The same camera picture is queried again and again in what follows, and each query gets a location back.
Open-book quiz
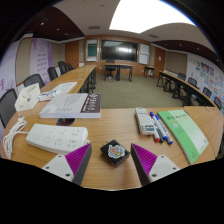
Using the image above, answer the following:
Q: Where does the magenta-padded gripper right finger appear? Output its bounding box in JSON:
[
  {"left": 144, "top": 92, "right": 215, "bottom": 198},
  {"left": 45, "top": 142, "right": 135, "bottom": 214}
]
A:
[{"left": 130, "top": 142, "right": 181, "bottom": 187}]

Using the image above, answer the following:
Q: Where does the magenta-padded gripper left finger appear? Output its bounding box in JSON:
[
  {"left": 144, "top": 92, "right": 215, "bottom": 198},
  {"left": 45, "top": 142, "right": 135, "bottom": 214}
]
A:
[{"left": 41, "top": 142, "right": 93, "bottom": 186}]

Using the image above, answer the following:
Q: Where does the black charger block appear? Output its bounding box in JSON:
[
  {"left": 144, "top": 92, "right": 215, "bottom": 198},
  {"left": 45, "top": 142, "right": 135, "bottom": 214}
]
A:
[{"left": 100, "top": 139, "right": 131, "bottom": 168}]

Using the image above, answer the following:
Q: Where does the white power strip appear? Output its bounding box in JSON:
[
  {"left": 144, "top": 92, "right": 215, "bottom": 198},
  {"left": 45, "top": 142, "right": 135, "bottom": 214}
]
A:
[{"left": 25, "top": 123, "right": 90, "bottom": 155}]

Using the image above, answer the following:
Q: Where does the blue marker pen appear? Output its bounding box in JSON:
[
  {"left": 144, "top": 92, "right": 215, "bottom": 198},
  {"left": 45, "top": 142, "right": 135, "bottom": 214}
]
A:
[{"left": 153, "top": 114, "right": 174, "bottom": 146}]

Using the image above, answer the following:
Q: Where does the red marker pen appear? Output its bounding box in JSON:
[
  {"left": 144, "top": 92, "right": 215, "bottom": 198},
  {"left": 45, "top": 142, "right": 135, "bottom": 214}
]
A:
[{"left": 148, "top": 111, "right": 162, "bottom": 144}]

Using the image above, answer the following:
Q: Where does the green booklet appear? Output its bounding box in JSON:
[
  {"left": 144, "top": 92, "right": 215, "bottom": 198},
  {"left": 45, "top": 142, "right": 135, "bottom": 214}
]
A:
[{"left": 157, "top": 109, "right": 210, "bottom": 166}]

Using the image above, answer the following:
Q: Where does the white remote control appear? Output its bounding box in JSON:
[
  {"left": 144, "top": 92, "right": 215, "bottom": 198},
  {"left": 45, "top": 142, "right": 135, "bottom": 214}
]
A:
[{"left": 134, "top": 106, "right": 156, "bottom": 136}]

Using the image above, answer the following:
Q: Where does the white book with dark stripe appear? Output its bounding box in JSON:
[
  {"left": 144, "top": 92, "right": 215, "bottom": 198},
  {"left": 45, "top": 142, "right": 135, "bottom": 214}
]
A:
[{"left": 38, "top": 92, "right": 102, "bottom": 120}]

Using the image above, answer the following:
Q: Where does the small white blue box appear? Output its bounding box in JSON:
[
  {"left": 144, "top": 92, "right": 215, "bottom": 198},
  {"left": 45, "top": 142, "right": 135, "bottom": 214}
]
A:
[{"left": 36, "top": 89, "right": 63, "bottom": 102}]

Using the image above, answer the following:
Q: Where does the black mesh office chair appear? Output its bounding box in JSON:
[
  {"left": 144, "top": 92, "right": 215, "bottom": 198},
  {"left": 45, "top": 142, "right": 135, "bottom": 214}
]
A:
[
  {"left": 22, "top": 73, "right": 46, "bottom": 89},
  {"left": 0, "top": 88, "right": 18, "bottom": 129}
]

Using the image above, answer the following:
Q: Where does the white printed paper sheet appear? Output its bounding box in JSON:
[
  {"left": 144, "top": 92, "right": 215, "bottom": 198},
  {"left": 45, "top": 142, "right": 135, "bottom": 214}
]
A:
[{"left": 49, "top": 81, "right": 78, "bottom": 95}]

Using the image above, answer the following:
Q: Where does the long wooden conference table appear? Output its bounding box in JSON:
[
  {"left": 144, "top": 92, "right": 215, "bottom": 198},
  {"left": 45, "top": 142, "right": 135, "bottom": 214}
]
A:
[{"left": 156, "top": 70, "right": 216, "bottom": 108}]

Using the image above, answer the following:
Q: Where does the row of black office chairs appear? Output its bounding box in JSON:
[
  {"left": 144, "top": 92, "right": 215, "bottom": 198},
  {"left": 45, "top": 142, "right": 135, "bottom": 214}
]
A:
[
  {"left": 176, "top": 72, "right": 224, "bottom": 109},
  {"left": 47, "top": 60, "right": 75, "bottom": 82}
]

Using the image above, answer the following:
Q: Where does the small wooden side desk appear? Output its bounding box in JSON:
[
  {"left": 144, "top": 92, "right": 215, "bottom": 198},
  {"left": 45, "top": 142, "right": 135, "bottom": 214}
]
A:
[{"left": 143, "top": 65, "right": 155, "bottom": 78}]

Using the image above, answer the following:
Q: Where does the wooden door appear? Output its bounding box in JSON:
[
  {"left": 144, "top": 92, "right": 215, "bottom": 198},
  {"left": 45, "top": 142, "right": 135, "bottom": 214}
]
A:
[
  {"left": 153, "top": 47, "right": 167, "bottom": 79},
  {"left": 64, "top": 40, "right": 80, "bottom": 69}
]

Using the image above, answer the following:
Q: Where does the black desk chair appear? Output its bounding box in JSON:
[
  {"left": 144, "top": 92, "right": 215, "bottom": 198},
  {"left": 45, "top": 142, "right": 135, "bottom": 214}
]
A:
[{"left": 104, "top": 59, "right": 118, "bottom": 81}]

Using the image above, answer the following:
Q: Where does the wooden desk with black legs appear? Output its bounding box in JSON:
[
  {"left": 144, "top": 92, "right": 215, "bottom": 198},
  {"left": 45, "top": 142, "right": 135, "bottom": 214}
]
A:
[{"left": 104, "top": 63, "right": 134, "bottom": 83}]

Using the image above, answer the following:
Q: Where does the large bright ceiling light panel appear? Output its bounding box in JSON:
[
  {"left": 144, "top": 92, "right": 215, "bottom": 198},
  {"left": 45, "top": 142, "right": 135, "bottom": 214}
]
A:
[{"left": 108, "top": 0, "right": 198, "bottom": 35}]

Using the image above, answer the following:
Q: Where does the white power strip cable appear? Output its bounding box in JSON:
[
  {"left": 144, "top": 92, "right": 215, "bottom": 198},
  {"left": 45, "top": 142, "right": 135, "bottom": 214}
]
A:
[{"left": 2, "top": 114, "right": 30, "bottom": 160}]

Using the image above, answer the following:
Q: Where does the group of colourful wall pictures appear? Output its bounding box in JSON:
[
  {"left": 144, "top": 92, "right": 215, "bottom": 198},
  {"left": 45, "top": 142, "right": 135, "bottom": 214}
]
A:
[{"left": 188, "top": 58, "right": 224, "bottom": 101}]

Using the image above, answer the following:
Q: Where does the purple wall banner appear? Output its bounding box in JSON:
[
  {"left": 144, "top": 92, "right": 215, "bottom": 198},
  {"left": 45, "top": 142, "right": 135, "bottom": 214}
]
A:
[{"left": 29, "top": 37, "right": 54, "bottom": 84}]

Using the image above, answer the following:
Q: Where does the white pink-lettered wall banner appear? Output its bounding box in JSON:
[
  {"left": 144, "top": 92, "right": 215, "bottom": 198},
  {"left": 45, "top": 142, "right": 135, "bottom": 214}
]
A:
[{"left": 0, "top": 40, "right": 20, "bottom": 98}]

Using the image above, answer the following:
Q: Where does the white wall board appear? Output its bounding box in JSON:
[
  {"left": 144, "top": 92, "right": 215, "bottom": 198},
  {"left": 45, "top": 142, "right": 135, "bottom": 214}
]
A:
[{"left": 138, "top": 43, "right": 151, "bottom": 66}]

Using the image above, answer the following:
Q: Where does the green wall board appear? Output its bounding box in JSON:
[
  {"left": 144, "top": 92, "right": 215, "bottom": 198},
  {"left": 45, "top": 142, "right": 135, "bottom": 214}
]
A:
[{"left": 85, "top": 38, "right": 100, "bottom": 63}]

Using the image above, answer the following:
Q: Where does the large black wall screen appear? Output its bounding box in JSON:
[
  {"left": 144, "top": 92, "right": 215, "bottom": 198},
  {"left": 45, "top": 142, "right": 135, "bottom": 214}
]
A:
[{"left": 100, "top": 39, "right": 139, "bottom": 63}]

